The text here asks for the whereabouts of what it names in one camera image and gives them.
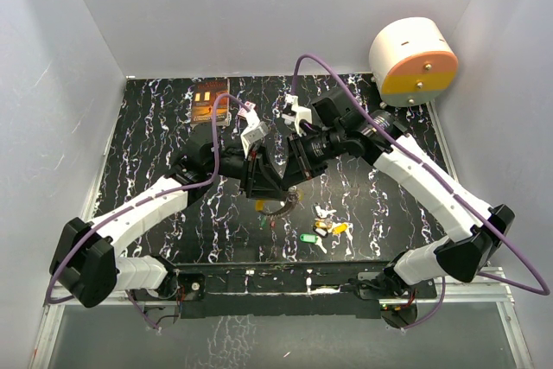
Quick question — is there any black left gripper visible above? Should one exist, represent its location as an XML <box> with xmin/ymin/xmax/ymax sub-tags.
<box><xmin>206</xmin><ymin>143</ymin><xmax>289</xmax><ymax>201</ymax></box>

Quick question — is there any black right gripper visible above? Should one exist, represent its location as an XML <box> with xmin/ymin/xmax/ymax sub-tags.
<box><xmin>281</xmin><ymin>125</ymin><xmax>346</xmax><ymax>188</ymax></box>

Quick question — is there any large keyring with yellow handle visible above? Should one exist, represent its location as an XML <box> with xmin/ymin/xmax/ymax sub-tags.
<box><xmin>255</xmin><ymin>191</ymin><xmax>302</xmax><ymax>219</ymax></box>

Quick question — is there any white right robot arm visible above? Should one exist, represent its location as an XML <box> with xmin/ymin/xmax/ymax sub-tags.
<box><xmin>282</xmin><ymin>88</ymin><xmax>515</xmax><ymax>297</ymax></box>

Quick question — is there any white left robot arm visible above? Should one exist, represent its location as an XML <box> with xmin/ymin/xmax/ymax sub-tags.
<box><xmin>49</xmin><ymin>130</ymin><xmax>266</xmax><ymax>308</ymax></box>

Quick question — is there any green key tag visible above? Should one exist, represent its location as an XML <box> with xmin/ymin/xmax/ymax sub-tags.
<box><xmin>300</xmin><ymin>233</ymin><xmax>319</xmax><ymax>244</ymax></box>

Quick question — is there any small red white box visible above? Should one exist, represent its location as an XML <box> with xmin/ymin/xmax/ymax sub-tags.
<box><xmin>238</xmin><ymin>101</ymin><xmax>256</xmax><ymax>119</ymax></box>

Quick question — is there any paperback book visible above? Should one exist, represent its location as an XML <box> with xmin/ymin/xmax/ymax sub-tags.
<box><xmin>190</xmin><ymin>79</ymin><xmax>231</xmax><ymax>127</ymax></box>

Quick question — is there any white round drawer cabinet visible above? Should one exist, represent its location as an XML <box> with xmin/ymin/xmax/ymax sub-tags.
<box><xmin>369</xmin><ymin>16</ymin><xmax>459</xmax><ymax>107</ymax></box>

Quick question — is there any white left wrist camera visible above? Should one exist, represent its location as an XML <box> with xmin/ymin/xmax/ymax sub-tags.
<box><xmin>240</xmin><ymin>110</ymin><xmax>269</xmax><ymax>156</ymax></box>

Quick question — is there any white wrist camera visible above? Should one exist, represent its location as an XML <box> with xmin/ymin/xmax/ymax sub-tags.
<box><xmin>240</xmin><ymin>110</ymin><xmax>269</xmax><ymax>156</ymax></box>
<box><xmin>281</xmin><ymin>93</ymin><xmax>312</xmax><ymax>136</ymax></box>

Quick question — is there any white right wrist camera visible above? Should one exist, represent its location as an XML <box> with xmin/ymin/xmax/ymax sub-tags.
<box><xmin>281</xmin><ymin>93</ymin><xmax>312</xmax><ymax>136</ymax></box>

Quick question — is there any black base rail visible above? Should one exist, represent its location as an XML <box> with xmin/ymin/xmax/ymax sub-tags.
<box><xmin>137</xmin><ymin>261</ymin><xmax>437</xmax><ymax>319</ymax></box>

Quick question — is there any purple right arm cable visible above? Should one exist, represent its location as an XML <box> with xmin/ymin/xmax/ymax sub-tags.
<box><xmin>289</xmin><ymin>54</ymin><xmax>550</xmax><ymax>329</ymax></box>

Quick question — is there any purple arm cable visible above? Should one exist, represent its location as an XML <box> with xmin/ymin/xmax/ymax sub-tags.
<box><xmin>289</xmin><ymin>54</ymin><xmax>550</xmax><ymax>329</ymax></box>
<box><xmin>45</xmin><ymin>92</ymin><xmax>251</xmax><ymax>330</ymax></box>

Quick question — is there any aluminium frame rail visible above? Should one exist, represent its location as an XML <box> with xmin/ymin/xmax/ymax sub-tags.
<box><xmin>69</xmin><ymin>257</ymin><xmax>512</xmax><ymax>308</ymax></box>

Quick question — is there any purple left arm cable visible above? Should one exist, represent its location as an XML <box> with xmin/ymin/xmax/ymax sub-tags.
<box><xmin>45</xmin><ymin>92</ymin><xmax>251</xmax><ymax>330</ymax></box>

